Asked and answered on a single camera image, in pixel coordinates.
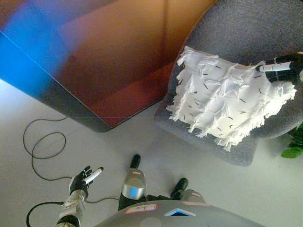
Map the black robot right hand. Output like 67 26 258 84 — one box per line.
255 52 303 86

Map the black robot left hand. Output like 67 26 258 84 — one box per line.
69 165 105 197

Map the white fringed pillow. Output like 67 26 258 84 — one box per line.
166 45 297 152

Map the grey fabric armchair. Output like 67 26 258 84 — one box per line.
153 0 303 167

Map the silver robot left leg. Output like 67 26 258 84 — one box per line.
117 154 148 211

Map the silver robot leg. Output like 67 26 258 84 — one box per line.
169 177 207 204
117 154 148 211

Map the green leafy houseplant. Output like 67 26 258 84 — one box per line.
281 122 303 159

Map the grey robot torso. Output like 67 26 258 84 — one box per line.
94 200 269 227

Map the silver robot right leg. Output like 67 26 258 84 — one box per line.
169 177 207 204

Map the dark wooden table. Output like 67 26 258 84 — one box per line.
0 0 215 133

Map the thin black floor cable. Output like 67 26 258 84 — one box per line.
22 116 119 204

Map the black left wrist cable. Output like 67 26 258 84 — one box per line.
26 201 65 227

